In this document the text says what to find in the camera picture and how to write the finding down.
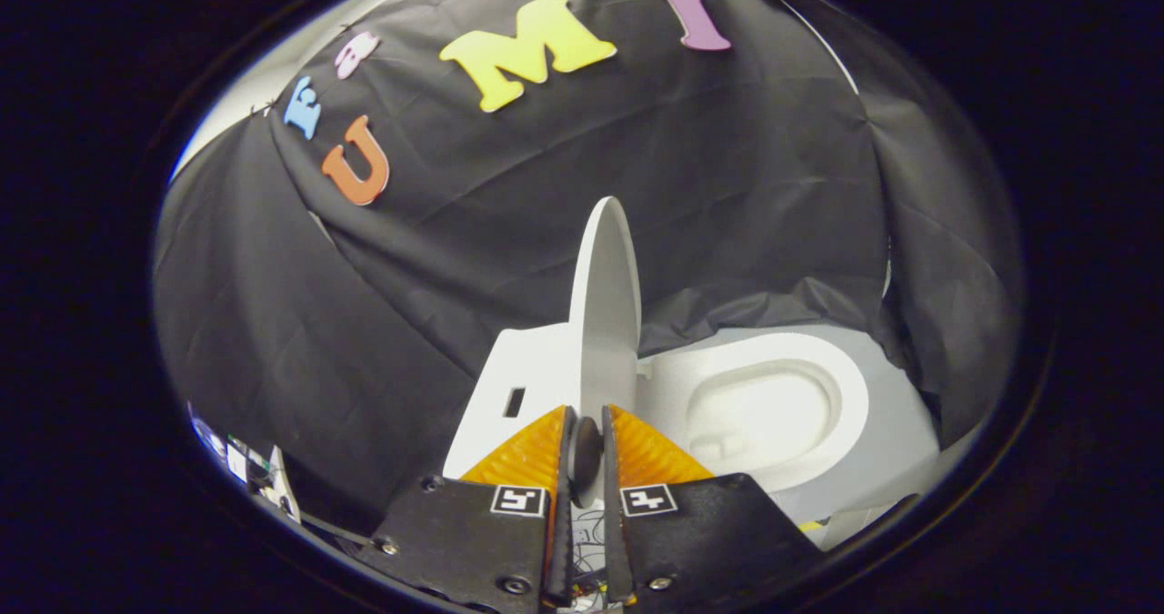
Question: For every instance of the white toilet tank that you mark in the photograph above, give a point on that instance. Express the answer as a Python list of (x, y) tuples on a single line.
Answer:
[(518, 368)]

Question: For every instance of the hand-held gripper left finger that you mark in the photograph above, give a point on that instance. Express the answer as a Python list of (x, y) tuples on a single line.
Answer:
[(473, 541)]

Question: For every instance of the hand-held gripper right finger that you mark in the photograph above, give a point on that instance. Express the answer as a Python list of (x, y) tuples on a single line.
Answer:
[(700, 532)]

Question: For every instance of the black backdrop cloth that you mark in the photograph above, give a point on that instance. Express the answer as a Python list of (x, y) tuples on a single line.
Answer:
[(546, 186)]

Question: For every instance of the white toilet lid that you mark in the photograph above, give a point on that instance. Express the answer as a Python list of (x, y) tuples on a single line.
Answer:
[(605, 305)]

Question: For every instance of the white toilet bowl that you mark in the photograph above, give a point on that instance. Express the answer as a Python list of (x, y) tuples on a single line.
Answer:
[(773, 355)]

